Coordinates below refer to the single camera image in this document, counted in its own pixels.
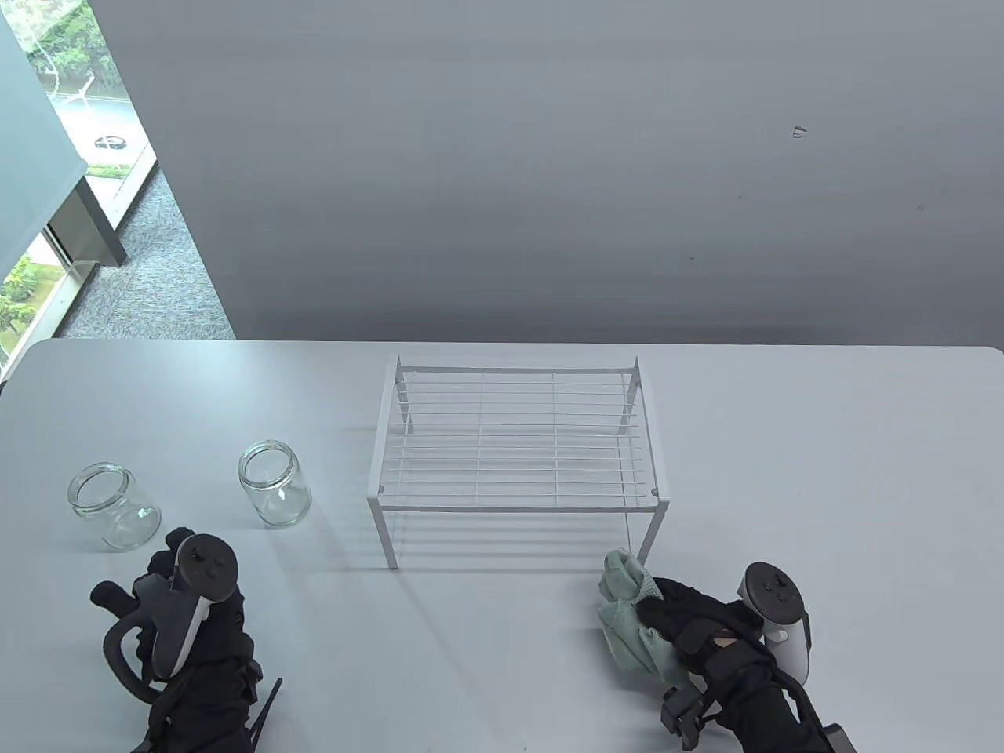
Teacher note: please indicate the person's left hand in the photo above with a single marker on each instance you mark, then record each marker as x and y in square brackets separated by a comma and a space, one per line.
[227, 635]

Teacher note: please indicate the person's right hand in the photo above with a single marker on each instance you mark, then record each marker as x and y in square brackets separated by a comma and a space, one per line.
[690, 612]

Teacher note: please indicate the green fish scale cleaning cloth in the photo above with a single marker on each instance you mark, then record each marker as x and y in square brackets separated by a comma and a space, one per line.
[627, 635]

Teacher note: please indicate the grey white hand controller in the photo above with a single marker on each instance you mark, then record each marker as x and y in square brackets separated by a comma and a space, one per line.
[205, 569]
[773, 592]

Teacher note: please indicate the clear glass jar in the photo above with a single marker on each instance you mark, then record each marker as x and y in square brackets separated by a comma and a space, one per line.
[114, 510]
[274, 486]

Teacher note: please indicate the person's left forearm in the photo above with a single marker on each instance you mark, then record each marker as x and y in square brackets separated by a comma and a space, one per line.
[204, 722]

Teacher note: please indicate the black forearm sensor box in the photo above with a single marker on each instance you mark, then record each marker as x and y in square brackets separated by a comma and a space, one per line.
[838, 739]

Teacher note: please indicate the person's right forearm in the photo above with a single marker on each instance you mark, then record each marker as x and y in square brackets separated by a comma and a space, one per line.
[761, 722]

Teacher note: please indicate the grey metal beam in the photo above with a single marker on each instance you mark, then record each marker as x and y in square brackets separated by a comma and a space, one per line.
[90, 227]

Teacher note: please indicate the pale grey partition panel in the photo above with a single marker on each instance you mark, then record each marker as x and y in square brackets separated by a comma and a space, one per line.
[31, 172]

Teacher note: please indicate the window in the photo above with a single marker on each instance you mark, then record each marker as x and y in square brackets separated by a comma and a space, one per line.
[118, 94]

